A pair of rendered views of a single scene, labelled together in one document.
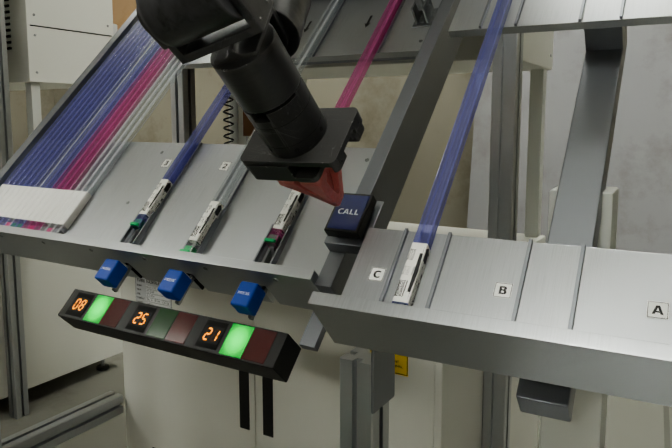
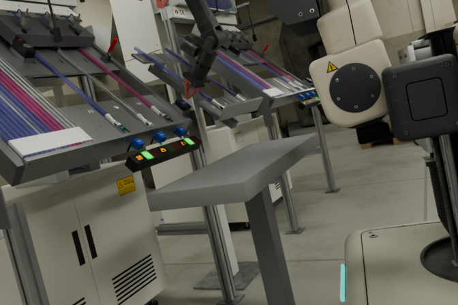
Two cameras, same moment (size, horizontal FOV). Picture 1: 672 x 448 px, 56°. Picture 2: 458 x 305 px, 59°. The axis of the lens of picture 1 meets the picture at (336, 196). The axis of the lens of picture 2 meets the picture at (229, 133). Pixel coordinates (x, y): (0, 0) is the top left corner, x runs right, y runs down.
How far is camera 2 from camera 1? 1.61 m
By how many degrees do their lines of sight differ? 89
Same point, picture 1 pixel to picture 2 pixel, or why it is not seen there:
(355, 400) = (198, 153)
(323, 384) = (110, 213)
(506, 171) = not seen: hidden behind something
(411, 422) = (141, 205)
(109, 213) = (99, 131)
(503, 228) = not seen: hidden behind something
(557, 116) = not seen: outside the picture
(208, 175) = (115, 110)
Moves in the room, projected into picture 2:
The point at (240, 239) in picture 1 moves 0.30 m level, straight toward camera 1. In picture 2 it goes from (156, 122) to (239, 103)
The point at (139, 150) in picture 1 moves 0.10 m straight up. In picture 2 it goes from (66, 110) to (58, 77)
